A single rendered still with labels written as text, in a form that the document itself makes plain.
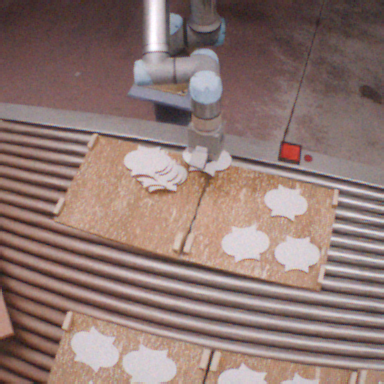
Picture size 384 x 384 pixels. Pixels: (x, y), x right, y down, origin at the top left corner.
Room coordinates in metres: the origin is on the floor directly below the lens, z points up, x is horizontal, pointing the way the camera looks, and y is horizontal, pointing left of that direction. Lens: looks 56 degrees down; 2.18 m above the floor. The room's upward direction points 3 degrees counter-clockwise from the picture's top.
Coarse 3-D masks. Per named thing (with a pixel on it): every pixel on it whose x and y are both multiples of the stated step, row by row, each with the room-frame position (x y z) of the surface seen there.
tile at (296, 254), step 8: (288, 240) 0.64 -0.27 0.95; (296, 240) 0.63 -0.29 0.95; (304, 240) 0.63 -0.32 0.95; (280, 248) 0.61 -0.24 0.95; (288, 248) 0.61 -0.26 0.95; (296, 248) 0.61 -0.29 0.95; (304, 248) 0.60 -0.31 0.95; (312, 248) 0.60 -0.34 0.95; (280, 256) 0.59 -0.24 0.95; (288, 256) 0.58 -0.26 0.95; (296, 256) 0.58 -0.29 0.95; (304, 256) 0.58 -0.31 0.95; (312, 256) 0.58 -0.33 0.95; (288, 264) 0.56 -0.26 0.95; (296, 264) 0.56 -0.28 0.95; (304, 264) 0.55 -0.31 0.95; (312, 264) 0.55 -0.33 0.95; (304, 272) 0.53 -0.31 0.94
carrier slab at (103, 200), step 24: (96, 144) 1.04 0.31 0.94; (120, 144) 1.03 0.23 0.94; (96, 168) 0.94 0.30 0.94; (120, 168) 0.93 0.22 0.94; (72, 192) 0.85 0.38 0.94; (96, 192) 0.85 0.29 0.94; (120, 192) 0.84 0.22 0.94; (144, 192) 0.84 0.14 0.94; (168, 192) 0.83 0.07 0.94; (192, 192) 0.83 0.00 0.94; (72, 216) 0.76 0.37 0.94; (96, 216) 0.76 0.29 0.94; (120, 216) 0.76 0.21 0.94; (144, 216) 0.75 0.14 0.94; (168, 216) 0.75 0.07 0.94; (192, 216) 0.74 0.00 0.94; (120, 240) 0.67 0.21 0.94; (144, 240) 0.67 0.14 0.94; (168, 240) 0.67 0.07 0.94
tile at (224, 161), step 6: (186, 150) 0.88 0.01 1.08; (186, 156) 0.85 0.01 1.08; (222, 156) 0.85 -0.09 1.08; (228, 156) 0.85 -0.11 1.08; (186, 162) 0.84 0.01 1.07; (216, 162) 0.83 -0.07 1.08; (222, 162) 0.83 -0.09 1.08; (228, 162) 0.83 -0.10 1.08; (192, 168) 0.81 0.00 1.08; (210, 168) 0.81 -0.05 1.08; (216, 168) 0.81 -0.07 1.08; (222, 168) 0.81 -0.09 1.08; (210, 174) 0.79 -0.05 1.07
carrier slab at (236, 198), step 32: (224, 192) 0.82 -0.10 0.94; (256, 192) 0.81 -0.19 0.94; (320, 192) 0.80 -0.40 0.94; (224, 224) 0.71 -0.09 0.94; (256, 224) 0.70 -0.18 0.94; (288, 224) 0.70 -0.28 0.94; (320, 224) 0.69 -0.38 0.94; (192, 256) 0.61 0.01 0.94; (224, 256) 0.61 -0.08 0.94; (320, 256) 0.58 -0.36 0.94; (320, 288) 0.48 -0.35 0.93
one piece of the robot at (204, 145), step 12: (192, 132) 0.83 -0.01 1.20; (204, 132) 0.81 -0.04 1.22; (216, 132) 0.82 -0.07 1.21; (192, 144) 0.83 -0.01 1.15; (204, 144) 0.82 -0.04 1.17; (216, 144) 0.80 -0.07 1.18; (192, 156) 0.80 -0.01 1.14; (204, 156) 0.79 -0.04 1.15; (216, 156) 0.80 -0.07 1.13; (204, 168) 0.77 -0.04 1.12
